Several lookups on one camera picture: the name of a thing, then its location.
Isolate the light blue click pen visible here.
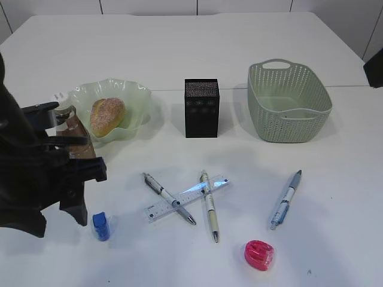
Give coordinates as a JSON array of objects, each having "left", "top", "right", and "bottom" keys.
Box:
[{"left": 270, "top": 170, "right": 302, "bottom": 230}]

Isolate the blue pencil sharpener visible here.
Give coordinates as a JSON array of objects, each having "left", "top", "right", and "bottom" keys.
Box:
[{"left": 92, "top": 212, "right": 110, "bottom": 242}]

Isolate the black mesh pen holder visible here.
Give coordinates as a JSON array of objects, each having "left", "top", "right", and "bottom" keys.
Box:
[{"left": 184, "top": 79, "right": 220, "bottom": 138}]

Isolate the clear plastic ruler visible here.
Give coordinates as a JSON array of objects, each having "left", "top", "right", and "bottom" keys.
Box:
[{"left": 144, "top": 175, "right": 230, "bottom": 223}]

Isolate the brown plastic drink bottle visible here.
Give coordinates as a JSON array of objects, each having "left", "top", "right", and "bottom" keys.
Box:
[{"left": 52, "top": 93, "right": 96, "bottom": 158}]

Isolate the cream white click pen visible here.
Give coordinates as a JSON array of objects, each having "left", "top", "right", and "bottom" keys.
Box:
[{"left": 200, "top": 170, "right": 220, "bottom": 243}]

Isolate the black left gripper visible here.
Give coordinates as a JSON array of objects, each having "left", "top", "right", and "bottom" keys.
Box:
[{"left": 0, "top": 53, "right": 108, "bottom": 239}]

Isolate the green plastic woven basket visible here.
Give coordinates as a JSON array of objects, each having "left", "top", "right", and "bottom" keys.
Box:
[{"left": 248, "top": 59, "right": 333, "bottom": 144}]

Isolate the green wavy glass plate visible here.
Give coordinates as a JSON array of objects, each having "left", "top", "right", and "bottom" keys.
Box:
[{"left": 68, "top": 78, "right": 152, "bottom": 145}]

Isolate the sugared bread loaf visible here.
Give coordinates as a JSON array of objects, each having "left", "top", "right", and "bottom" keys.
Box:
[{"left": 90, "top": 97, "right": 126, "bottom": 138}]

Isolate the white grey click pen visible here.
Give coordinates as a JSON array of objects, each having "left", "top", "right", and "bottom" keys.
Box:
[{"left": 143, "top": 173, "right": 196, "bottom": 225}]

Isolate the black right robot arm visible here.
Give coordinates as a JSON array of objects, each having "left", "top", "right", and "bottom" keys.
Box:
[{"left": 363, "top": 49, "right": 383, "bottom": 88}]

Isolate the pink pencil sharpener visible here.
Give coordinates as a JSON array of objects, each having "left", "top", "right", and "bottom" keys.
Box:
[{"left": 244, "top": 240, "right": 274, "bottom": 268}]

